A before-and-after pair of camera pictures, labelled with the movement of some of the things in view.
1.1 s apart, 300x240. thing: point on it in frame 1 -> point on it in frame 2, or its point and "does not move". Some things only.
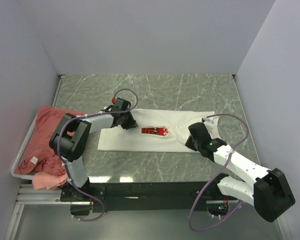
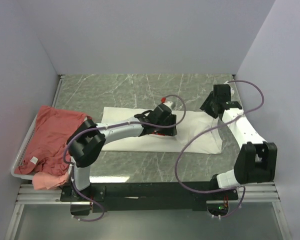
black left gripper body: [128, 121] -> [165, 131]
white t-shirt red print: [157, 131] does not move
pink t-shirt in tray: [43, 180] does not move
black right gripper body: [192, 144] -> [208, 105]
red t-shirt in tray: [42, 158] does not move
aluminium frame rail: [27, 195] does not move
